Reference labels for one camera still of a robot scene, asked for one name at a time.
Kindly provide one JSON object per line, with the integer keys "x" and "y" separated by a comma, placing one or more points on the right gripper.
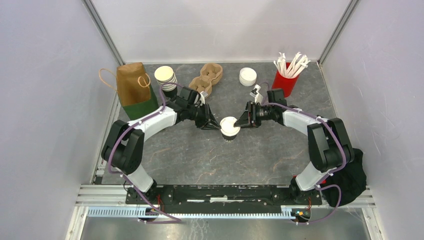
{"x": 249, "y": 117}

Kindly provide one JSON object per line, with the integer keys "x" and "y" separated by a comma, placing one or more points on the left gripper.
{"x": 208, "y": 122}

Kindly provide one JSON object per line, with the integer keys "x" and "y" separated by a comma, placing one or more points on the white cup lid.
{"x": 227, "y": 126}

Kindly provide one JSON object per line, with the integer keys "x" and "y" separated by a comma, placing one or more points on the black paper coffee cup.
{"x": 228, "y": 138}

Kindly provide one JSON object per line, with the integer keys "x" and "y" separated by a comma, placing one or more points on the brown paper bag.
{"x": 132, "y": 83}

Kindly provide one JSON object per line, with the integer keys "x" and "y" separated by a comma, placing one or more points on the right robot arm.
{"x": 329, "y": 146}

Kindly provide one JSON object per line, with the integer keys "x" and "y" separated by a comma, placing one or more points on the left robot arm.
{"x": 123, "y": 148}

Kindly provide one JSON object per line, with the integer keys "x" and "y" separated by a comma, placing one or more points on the stack of white lids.
{"x": 247, "y": 76}

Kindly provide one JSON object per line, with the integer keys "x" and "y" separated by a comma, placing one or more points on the cardboard cup carrier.
{"x": 210, "y": 74}

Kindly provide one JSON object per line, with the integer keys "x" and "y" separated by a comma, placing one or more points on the red straw holder cup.
{"x": 286, "y": 84}

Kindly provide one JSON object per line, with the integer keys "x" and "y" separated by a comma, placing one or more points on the stack of paper cups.
{"x": 167, "y": 81}

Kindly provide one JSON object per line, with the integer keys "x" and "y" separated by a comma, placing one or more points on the green box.
{"x": 141, "y": 109}

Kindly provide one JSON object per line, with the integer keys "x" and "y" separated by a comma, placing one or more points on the black cloth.
{"x": 351, "y": 180}

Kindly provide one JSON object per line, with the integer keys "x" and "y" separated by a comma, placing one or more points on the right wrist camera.
{"x": 257, "y": 96}

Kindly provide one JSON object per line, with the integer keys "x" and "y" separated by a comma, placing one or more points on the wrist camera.
{"x": 257, "y": 96}
{"x": 202, "y": 98}

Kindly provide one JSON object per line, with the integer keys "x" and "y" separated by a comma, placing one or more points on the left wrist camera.
{"x": 202, "y": 98}

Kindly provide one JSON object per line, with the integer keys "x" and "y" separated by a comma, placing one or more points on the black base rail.
{"x": 229, "y": 199}

